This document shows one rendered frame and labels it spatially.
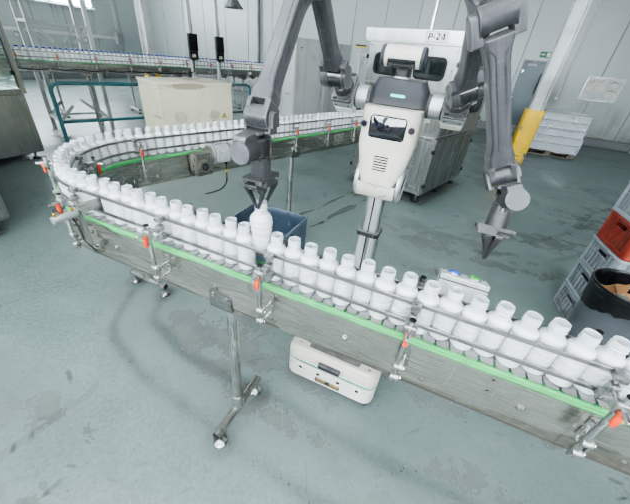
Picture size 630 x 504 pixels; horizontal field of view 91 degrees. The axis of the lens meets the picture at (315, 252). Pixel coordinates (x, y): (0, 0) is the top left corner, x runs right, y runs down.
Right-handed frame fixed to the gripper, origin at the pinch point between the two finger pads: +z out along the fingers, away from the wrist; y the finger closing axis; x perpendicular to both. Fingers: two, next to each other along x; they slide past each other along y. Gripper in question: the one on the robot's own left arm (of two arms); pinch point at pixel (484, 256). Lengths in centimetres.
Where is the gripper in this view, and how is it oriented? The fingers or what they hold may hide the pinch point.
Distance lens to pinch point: 105.0
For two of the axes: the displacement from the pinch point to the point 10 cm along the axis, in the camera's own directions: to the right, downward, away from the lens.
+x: 3.5, -1.4, 9.3
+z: -2.2, 9.5, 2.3
